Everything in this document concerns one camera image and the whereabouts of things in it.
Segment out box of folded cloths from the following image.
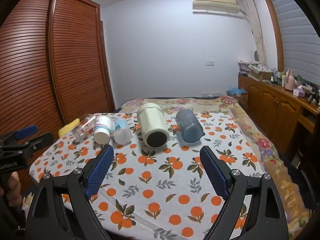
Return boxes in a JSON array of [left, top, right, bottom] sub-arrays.
[[238, 60, 275, 82]]

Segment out orange fruit print tablecloth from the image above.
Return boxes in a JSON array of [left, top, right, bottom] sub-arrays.
[[29, 112, 268, 240]]

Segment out pink tissue box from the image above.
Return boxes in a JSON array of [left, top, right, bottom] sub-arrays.
[[292, 85, 307, 98]]

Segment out blue plastic bag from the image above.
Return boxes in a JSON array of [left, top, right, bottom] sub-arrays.
[[226, 85, 247, 97]]

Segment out grey window blinds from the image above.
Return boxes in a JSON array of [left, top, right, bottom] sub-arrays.
[[264, 0, 320, 87]]

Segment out brown louvred wooden wardrobe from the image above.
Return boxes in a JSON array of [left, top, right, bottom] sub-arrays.
[[0, 0, 116, 198]]

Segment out clear light blue cup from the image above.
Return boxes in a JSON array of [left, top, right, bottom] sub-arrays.
[[111, 119, 133, 145]]

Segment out pink jug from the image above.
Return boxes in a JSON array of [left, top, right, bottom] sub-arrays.
[[285, 69, 296, 91]]

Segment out black and white toy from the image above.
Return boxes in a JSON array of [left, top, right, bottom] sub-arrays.
[[306, 86, 320, 105]]

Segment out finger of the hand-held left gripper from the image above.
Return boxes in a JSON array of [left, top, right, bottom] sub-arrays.
[[4, 126, 38, 143], [23, 132, 54, 156]]

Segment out yellow cloth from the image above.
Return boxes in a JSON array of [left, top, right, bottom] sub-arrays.
[[58, 118, 81, 137]]

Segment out clear jar red contents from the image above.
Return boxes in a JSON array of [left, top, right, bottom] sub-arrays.
[[72, 114, 97, 141]]

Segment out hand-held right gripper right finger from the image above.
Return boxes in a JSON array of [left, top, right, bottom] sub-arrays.
[[200, 145, 289, 240]]

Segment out white cup with striped label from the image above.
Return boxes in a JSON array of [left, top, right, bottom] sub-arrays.
[[93, 115, 113, 144]]

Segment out cream ribbed cup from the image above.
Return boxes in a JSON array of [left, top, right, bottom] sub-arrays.
[[137, 103, 169, 149]]

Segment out wooden sideboard cabinet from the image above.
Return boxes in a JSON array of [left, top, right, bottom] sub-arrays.
[[237, 74, 320, 161]]

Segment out wall air conditioner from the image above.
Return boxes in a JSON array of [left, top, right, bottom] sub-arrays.
[[192, 0, 247, 18]]

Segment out wooden window frame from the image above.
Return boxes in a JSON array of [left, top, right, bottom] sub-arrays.
[[259, 0, 286, 73]]

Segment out blue-grey translucent cup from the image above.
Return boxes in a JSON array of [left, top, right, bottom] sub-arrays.
[[175, 108, 205, 143]]

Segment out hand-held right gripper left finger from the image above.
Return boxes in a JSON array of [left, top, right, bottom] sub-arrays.
[[25, 144, 115, 240]]

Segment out group of small bottles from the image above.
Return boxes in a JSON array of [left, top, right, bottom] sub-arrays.
[[270, 68, 286, 86]]

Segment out pale patterned curtain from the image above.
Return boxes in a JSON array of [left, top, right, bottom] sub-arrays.
[[237, 0, 268, 68]]

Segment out person's left hand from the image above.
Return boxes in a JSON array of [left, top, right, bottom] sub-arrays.
[[7, 172, 23, 207]]

